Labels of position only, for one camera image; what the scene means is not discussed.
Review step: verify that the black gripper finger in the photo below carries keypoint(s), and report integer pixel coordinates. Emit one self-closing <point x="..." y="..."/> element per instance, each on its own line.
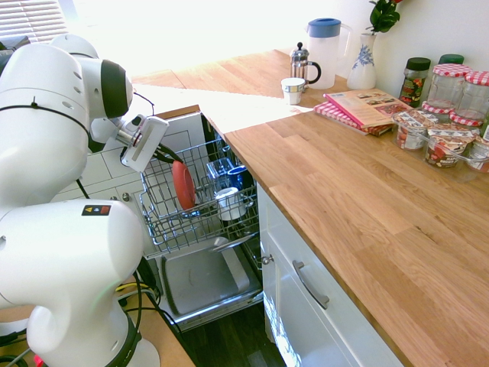
<point x="172" y="151"/>
<point x="162" y="156"/>

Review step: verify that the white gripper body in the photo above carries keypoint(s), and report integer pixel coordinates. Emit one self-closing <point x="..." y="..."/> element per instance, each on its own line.
<point x="147" y="143"/>

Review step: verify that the coral pink plastic plate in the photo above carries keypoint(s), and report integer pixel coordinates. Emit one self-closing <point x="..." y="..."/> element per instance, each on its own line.
<point x="183" y="185"/>

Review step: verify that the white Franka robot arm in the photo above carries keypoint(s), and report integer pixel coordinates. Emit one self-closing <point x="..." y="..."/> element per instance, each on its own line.
<point x="57" y="244"/>

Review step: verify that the steel dishwasher door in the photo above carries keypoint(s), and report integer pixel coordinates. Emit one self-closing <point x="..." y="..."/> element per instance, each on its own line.
<point x="202" y="279"/>

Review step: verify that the clear drinking glass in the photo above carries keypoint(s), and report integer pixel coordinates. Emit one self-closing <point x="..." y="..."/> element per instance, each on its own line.
<point x="218" y="172"/>

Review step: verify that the blue mug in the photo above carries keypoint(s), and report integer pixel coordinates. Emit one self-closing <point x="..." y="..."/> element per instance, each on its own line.
<point x="237" y="177"/>

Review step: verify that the white ceramic cup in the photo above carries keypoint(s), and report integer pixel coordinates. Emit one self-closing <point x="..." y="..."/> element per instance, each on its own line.
<point x="229" y="204"/>

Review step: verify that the white paper cup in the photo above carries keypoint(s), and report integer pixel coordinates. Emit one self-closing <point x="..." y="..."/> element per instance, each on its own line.
<point x="293" y="91"/>

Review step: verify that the steel French press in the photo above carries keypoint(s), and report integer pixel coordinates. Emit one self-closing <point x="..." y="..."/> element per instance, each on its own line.
<point x="302" y="67"/>

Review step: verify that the silver kitchen appliance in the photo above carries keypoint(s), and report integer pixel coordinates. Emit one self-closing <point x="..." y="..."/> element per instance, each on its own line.
<point x="9" y="44"/>

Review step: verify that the red checkered book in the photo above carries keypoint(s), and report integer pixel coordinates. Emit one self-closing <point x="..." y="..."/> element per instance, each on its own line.
<point x="340" y="114"/>

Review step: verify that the white window blind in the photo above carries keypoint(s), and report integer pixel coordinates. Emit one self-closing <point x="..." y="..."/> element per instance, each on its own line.
<point x="30" y="17"/>

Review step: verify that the wooden robot mounting board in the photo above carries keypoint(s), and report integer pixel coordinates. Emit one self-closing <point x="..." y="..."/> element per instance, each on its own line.
<point x="164" y="340"/>

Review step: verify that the clear pitcher with blue lid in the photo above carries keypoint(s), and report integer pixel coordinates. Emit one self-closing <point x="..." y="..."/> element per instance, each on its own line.
<point x="328" y="53"/>

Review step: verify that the pink cookbook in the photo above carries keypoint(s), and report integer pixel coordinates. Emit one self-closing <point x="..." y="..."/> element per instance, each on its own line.
<point x="366" y="107"/>

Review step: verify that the white vase with blue print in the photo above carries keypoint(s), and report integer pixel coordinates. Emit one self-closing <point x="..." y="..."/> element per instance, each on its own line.
<point x="362" y="65"/>

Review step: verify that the yoghurt pot with foil lid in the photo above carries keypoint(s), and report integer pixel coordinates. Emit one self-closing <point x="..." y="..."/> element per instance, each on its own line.
<point x="412" y="128"/>
<point x="447" y="147"/>
<point x="480" y="151"/>

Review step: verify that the dark jar with black lid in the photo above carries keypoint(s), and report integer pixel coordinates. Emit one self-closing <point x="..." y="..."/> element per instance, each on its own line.
<point x="414" y="82"/>

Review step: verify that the glass jar red checkered lid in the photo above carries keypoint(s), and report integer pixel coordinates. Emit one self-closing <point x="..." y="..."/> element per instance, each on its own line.
<point x="447" y="88"/>
<point x="475" y="97"/>

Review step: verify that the clear plastic tray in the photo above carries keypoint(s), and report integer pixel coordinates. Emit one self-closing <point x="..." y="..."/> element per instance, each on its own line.
<point x="464" y="172"/>

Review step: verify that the jar with green lid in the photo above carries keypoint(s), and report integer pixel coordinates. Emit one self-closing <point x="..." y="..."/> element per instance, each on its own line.
<point x="451" y="59"/>

